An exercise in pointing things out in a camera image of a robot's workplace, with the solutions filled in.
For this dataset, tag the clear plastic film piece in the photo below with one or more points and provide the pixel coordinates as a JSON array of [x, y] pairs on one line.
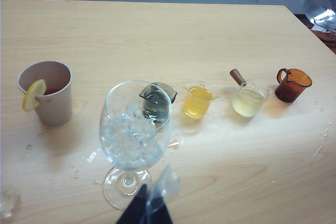
[[168, 182]]

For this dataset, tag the clear glass with orange juice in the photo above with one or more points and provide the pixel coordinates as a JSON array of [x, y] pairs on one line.
[[197, 103]]

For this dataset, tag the amber glass pitcher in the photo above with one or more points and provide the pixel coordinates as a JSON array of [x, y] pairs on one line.
[[290, 90]]

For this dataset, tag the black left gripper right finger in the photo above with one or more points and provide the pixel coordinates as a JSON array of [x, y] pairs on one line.
[[161, 214]]

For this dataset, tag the grey glass pitcher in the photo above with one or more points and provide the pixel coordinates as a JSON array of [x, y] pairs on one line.
[[172, 96]]

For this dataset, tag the clear ice cubes pile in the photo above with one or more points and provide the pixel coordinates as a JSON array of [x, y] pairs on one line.
[[128, 134]]

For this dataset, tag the clear wine glass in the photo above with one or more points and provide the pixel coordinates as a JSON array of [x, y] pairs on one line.
[[123, 182]]

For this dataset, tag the silver metal ice scoop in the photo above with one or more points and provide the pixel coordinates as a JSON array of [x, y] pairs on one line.
[[319, 1]]

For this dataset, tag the stray clear ice cube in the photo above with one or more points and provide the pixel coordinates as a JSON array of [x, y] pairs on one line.
[[9, 204]]

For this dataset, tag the yellow lemon slice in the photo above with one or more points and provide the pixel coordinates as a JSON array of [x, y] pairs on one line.
[[32, 95]]

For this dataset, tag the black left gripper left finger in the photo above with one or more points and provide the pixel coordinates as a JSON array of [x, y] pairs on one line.
[[132, 212]]

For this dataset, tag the beige paper cup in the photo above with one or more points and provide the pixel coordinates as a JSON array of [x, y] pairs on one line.
[[55, 108]]

